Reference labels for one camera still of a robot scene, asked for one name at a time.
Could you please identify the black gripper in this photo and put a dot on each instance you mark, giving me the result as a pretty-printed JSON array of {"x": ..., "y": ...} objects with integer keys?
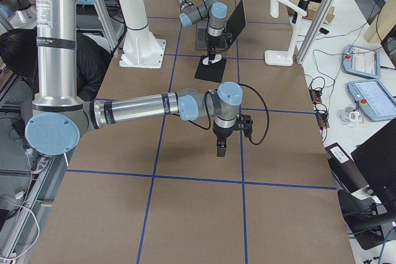
[
  {"x": 224, "y": 132},
  {"x": 213, "y": 42}
]

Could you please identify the white computer mouse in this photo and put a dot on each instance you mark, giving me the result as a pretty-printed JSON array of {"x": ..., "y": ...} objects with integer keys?
[{"x": 207, "y": 60}]

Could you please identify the black mouse pad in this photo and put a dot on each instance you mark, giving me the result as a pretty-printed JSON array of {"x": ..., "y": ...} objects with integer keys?
[{"x": 212, "y": 72}]

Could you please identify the grey laptop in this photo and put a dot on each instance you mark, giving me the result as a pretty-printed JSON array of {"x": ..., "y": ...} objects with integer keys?
[{"x": 234, "y": 25}]

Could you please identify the cardboard box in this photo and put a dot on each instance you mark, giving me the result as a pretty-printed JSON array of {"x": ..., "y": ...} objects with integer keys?
[{"x": 312, "y": 9}]

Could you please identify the upper blue teach pendant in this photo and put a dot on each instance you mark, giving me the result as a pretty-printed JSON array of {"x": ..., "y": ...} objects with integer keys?
[{"x": 363, "y": 62}]

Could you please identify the blue teach pendant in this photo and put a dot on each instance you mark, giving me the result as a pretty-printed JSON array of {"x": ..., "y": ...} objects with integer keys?
[
  {"x": 373, "y": 99},
  {"x": 363, "y": 62}
]

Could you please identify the black monitor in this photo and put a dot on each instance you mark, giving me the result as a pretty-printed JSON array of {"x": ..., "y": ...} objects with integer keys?
[{"x": 375, "y": 159}]

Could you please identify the lower blue teach pendant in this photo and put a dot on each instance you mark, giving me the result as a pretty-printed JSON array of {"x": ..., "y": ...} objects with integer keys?
[{"x": 373, "y": 99}]

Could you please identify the person in black hoodie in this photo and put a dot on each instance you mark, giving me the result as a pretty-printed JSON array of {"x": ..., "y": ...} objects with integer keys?
[{"x": 19, "y": 53}]

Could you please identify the aluminium frame post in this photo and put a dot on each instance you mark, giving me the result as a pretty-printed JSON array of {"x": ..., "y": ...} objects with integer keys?
[{"x": 313, "y": 30}]

